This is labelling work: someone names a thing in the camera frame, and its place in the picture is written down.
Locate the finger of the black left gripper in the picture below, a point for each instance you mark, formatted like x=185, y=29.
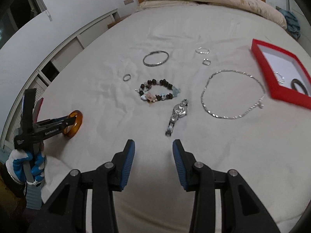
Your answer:
x=63, y=122

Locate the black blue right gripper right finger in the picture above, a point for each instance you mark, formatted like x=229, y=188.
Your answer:
x=241, y=209

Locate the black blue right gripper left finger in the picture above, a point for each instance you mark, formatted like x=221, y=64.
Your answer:
x=65, y=210

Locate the amber orange bangle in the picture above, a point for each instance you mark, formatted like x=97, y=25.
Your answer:
x=71, y=130

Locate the silver wristwatch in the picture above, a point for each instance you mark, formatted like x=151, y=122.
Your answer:
x=179, y=110

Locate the red cardboard jewelry box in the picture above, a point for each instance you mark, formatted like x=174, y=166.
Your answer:
x=278, y=67

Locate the dark brown bangle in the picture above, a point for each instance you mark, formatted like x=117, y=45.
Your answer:
x=296, y=82

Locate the white blue gloved hand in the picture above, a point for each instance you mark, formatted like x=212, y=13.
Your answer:
x=23, y=167

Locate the wooden nightstand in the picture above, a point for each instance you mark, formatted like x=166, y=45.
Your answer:
x=117, y=21

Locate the white bed sheet mattress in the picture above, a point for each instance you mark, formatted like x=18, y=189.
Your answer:
x=126, y=84

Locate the dark window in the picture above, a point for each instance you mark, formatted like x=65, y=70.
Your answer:
x=16, y=13

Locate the blue crumpled cloth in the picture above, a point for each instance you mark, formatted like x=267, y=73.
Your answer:
x=293, y=26

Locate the white low wall cabinet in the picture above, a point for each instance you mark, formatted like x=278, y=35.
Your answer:
x=37, y=53

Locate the beige wall switch plate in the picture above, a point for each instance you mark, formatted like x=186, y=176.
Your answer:
x=126, y=2

